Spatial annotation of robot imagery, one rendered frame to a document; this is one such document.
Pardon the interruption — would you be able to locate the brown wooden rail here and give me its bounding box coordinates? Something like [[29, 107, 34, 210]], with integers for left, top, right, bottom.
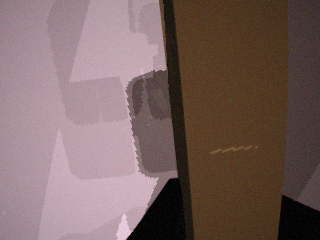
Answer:
[[160, 0, 289, 240]]

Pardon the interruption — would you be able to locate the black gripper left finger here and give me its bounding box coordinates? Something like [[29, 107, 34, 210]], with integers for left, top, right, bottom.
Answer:
[[125, 179, 187, 240]]

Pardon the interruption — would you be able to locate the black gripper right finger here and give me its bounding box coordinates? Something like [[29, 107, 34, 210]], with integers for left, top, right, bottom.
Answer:
[[277, 195, 320, 240]]

